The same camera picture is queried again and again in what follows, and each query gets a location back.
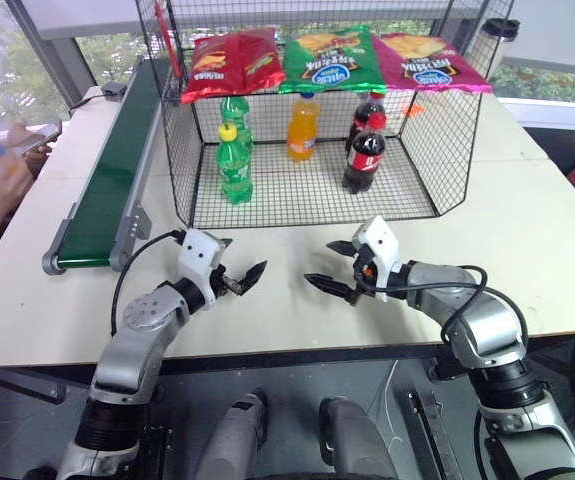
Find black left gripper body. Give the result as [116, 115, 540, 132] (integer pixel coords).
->
[209, 265, 233, 297]

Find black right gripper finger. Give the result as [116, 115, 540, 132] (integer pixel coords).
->
[303, 272, 359, 304]
[325, 240, 360, 260]

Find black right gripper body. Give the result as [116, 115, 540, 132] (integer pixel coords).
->
[350, 245, 384, 306]

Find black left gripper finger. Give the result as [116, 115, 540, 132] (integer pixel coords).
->
[222, 274, 249, 298]
[236, 259, 270, 295]

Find silver smartphone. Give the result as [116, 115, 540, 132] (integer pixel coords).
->
[11, 120, 64, 157]

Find green belt conveyor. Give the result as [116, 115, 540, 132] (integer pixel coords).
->
[41, 54, 169, 277]

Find red rod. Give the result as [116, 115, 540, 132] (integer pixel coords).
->
[153, 0, 189, 80]

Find person's hand with phone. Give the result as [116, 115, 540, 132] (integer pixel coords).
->
[5, 118, 54, 164]

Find cola bottle red cap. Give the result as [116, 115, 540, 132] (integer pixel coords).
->
[341, 112, 388, 196]
[345, 91, 388, 156]

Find green soda bottle yellow cap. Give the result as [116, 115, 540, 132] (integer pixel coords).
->
[215, 122, 255, 206]

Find grey rounded robot leg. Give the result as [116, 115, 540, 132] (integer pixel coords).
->
[192, 388, 271, 480]
[318, 396, 399, 480]

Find green chips bag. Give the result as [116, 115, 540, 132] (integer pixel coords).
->
[278, 23, 389, 96]

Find red chips bag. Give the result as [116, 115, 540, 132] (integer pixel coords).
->
[181, 33, 244, 105]
[230, 26, 287, 95]

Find pink chips bag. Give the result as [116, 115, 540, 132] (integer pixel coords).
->
[371, 32, 494, 95]

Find black power adapter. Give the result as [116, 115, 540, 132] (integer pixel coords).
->
[101, 81, 129, 104]

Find silver tumbler black lid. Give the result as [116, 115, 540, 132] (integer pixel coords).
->
[466, 18, 522, 82]

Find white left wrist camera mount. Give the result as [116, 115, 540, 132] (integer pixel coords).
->
[175, 228, 234, 307]

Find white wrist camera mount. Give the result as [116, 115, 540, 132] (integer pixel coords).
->
[351, 215, 404, 304]
[175, 228, 234, 307]

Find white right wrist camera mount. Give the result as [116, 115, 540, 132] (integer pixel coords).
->
[351, 215, 404, 304]

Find black wire mesh shelf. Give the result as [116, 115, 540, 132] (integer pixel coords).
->
[134, 0, 516, 231]

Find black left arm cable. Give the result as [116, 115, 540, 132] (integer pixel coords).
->
[110, 228, 189, 337]

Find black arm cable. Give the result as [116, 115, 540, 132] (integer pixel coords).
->
[360, 264, 531, 351]
[110, 228, 189, 337]

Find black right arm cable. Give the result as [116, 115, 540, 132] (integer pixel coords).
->
[360, 264, 531, 351]

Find thin white cable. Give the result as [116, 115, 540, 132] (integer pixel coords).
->
[365, 358, 404, 454]

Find black floor rail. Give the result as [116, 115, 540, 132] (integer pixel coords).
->
[407, 391, 466, 480]

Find black adapter cable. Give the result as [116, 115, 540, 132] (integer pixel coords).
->
[68, 92, 106, 120]

